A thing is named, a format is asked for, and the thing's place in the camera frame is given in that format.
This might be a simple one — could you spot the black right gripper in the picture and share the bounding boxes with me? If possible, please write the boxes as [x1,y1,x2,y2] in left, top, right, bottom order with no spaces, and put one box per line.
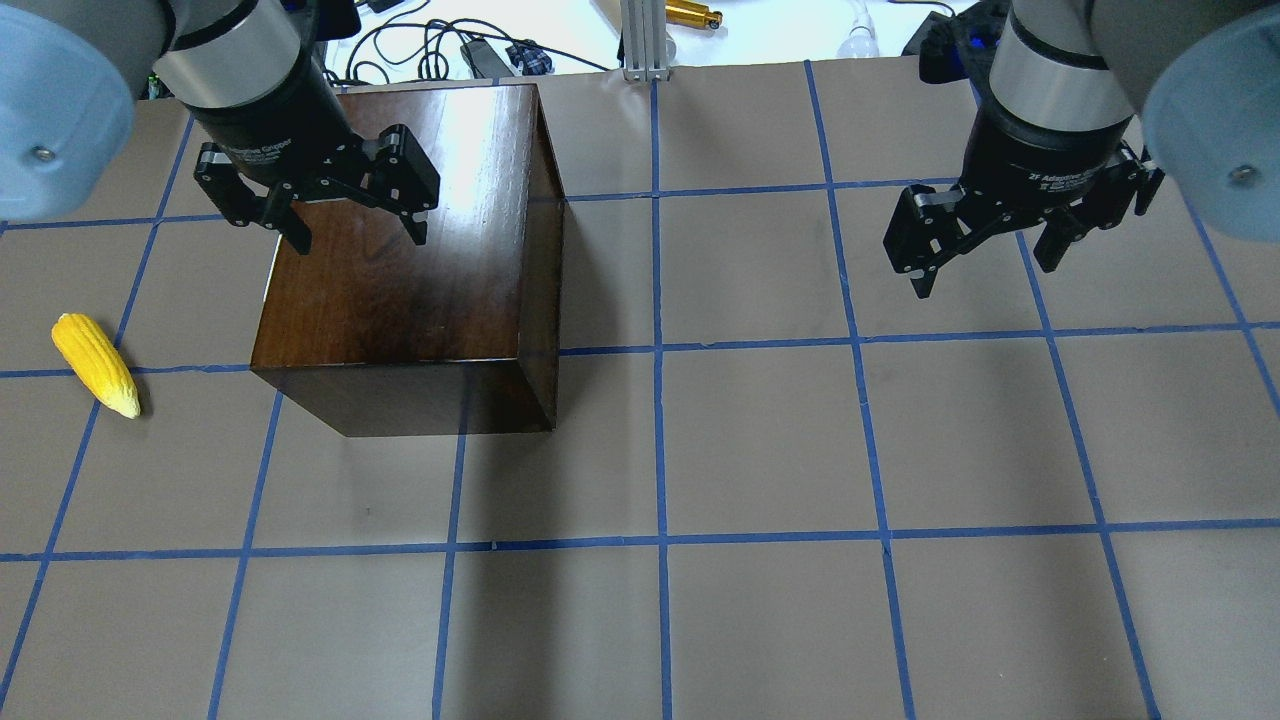
[883,105,1166,299]

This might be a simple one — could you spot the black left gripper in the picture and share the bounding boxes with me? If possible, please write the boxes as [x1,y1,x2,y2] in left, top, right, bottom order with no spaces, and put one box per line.
[189,45,442,256]

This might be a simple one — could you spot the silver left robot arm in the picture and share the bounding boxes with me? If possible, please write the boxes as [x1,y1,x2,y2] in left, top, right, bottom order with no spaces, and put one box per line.
[1,1,440,255]

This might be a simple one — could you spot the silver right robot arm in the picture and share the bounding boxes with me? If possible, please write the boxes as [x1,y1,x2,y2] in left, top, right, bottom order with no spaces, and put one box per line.
[883,1,1279,299]

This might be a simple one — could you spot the dark wooden drawer cabinet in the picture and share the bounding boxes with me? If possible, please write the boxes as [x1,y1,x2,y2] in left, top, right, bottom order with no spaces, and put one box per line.
[250,85,564,437]

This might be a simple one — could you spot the yellow toy corn cob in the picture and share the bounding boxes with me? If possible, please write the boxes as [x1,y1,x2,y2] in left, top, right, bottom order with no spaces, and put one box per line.
[50,313,142,419]

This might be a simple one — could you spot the gold metal cylinder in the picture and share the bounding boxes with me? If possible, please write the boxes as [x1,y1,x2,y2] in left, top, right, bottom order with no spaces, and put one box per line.
[664,0,724,31]

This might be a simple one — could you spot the black cables bundle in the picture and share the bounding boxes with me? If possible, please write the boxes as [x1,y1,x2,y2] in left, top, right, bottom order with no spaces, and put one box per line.
[325,0,611,86]

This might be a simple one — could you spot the aluminium extrusion post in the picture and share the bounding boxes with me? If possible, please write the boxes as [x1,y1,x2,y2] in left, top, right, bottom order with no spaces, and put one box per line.
[620,0,671,83]

